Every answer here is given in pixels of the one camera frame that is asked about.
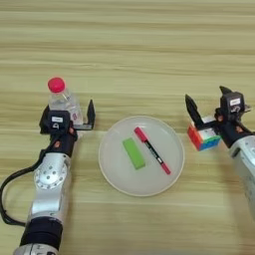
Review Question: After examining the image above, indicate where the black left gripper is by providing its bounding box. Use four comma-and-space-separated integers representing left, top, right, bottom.
39, 98, 97, 157

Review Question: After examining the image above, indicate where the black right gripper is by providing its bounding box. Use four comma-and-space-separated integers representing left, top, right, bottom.
184, 85, 255, 149

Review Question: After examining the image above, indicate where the clear bottle with red cap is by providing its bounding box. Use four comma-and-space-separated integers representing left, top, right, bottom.
47, 77, 85, 127

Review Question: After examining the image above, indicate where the multicoloured puzzle cube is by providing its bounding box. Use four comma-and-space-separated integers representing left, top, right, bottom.
186, 115, 222, 152

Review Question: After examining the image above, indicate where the green rectangular block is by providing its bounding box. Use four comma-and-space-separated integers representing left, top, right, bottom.
122, 136, 146, 170

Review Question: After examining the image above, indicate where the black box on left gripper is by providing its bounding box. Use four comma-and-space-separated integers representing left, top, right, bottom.
49, 111, 72, 134

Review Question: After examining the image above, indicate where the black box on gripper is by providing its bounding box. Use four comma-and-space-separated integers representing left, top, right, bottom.
49, 111, 72, 134
220, 92, 246, 118

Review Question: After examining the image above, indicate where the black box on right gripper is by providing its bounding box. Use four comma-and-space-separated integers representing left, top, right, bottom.
220, 92, 246, 118

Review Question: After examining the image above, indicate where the round white plate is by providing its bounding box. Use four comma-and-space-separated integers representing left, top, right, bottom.
98, 115, 185, 198

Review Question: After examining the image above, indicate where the red and black marker pen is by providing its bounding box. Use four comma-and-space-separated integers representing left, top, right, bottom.
132, 126, 172, 176

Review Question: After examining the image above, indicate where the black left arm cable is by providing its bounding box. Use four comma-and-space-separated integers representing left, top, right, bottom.
0, 147, 55, 228

